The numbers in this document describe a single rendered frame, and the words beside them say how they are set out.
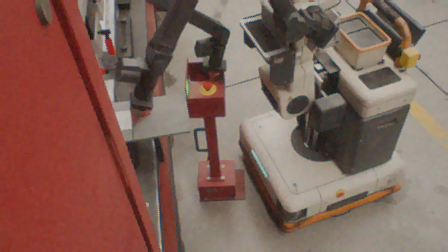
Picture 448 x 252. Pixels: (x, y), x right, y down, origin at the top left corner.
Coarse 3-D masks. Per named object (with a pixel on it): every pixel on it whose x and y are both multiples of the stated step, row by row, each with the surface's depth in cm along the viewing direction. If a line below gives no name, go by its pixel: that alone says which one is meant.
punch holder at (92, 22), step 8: (88, 0) 134; (88, 8) 132; (88, 16) 130; (96, 16) 142; (88, 24) 129; (96, 24) 139; (88, 32) 131; (96, 32) 137; (96, 40) 134; (96, 48) 136
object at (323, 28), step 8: (312, 16) 138; (320, 16) 140; (312, 24) 137; (320, 24) 139; (328, 24) 140; (312, 32) 140; (320, 32) 140; (328, 32) 140; (312, 40) 144; (320, 40) 142; (328, 40) 141; (320, 48) 142
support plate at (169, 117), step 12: (168, 96) 152; (180, 96) 152; (120, 108) 149; (156, 108) 149; (168, 108) 148; (180, 108) 148; (144, 120) 145; (156, 120) 145; (168, 120) 145; (180, 120) 144; (144, 132) 142; (156, 132) 141; (168, 132) 141; (180, 132) 141
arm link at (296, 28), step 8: (272, 0) 127; (280, 0) 128; (288, 0) 129; (272, 8) 133; (280, 8) 130; (288, 8) 130; (296, 8) 138; (272, 16) 140; (280, 16) 131; (288, 16) 131; (296, 16) 130; (288, 24) 131; (296, 24) 132; (304, 24) 134; (288, 32) 134; (296, 32) 135; (304, 32) 136; (288, 40) 136; (296, 40) 137
